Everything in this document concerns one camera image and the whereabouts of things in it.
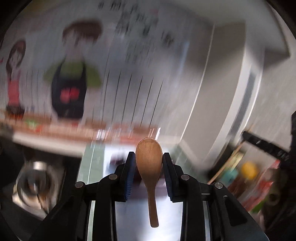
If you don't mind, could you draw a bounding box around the cartoon couple wall sticker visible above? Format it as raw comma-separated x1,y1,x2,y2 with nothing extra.
0,0,193,142

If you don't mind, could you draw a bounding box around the brown wooden spoon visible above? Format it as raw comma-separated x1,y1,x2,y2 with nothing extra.
135,138,163,228

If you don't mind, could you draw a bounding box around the chili jar yellow lid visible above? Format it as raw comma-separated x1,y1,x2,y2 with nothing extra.
229,161,260,197

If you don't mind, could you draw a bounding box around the green checkered table mat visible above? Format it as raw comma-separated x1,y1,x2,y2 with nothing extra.
76,141,200,241

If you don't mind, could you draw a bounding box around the white wall vent grille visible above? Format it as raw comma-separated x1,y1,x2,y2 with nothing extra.
228,67,260,144

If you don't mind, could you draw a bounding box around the soy sauce bottle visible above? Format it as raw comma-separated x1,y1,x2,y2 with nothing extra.
207,145,244,184

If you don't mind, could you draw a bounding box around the black gas stove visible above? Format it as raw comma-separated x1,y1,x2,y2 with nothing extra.
1,138,81,240

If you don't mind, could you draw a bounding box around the wooden chopstick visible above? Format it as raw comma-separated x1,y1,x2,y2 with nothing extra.
207,141,244,184

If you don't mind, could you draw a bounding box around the orange capped plastic bottle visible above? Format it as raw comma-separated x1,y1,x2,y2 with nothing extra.
241,160,280,212

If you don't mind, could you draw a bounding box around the salt shaker teal cap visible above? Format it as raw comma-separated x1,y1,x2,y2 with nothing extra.
220,169,238,187

